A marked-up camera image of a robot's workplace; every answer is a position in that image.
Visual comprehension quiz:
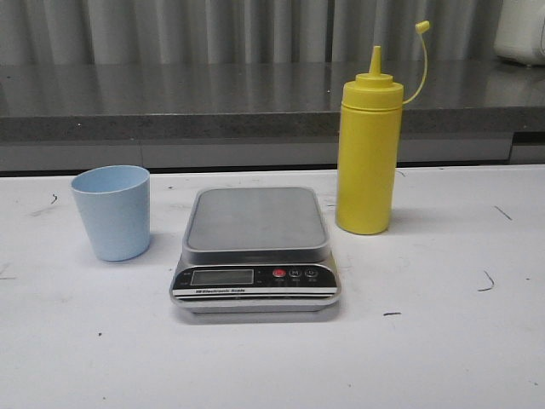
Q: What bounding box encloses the yellow squeeze bottle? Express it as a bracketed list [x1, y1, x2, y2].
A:
[336, 20, 430, 235]

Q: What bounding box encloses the light blue plastic cup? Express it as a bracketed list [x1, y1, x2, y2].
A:
[71, 165, 151, 262]

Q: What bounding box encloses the silver digital kitchen scale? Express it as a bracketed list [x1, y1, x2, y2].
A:
[169, 187, 341, 314]

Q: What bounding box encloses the grey stone counter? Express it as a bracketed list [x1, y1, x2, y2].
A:
[1, 60, 544, 175]

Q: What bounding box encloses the white appliance in background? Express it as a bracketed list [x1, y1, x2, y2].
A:
[493, 0, 544, 66]

